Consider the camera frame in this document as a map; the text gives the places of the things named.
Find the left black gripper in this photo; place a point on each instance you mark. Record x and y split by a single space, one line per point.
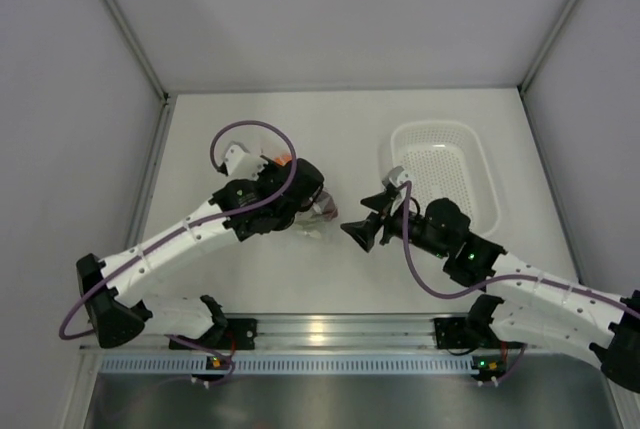
265 171

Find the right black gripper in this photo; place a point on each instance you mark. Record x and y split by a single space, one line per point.
365 231

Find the polka dot zip bag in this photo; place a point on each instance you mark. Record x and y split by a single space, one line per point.
308 223

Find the fake orange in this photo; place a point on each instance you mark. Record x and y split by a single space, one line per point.
282 159

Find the fake red grapes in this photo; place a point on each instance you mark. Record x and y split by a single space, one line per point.
327 207

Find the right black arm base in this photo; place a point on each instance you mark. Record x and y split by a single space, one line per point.
457 333

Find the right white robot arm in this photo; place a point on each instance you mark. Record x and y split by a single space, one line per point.
516 302

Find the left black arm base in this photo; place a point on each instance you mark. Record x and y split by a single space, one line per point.
239 334

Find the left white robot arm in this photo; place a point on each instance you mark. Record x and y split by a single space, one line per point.
116 291

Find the white perforated plastic basket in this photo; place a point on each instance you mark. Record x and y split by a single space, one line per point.
446 160

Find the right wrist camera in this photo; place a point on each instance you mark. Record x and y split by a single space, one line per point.
396 177

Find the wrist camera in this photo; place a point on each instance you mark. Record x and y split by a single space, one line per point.
239 163
396 177

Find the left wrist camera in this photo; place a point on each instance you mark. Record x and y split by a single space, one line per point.
239 163

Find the left aluminium side rail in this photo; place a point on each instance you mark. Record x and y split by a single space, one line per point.
149 174

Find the white slotted cable duct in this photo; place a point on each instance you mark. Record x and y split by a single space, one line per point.
272 364

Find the left aluminium corner post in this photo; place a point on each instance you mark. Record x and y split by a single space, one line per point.
134 45

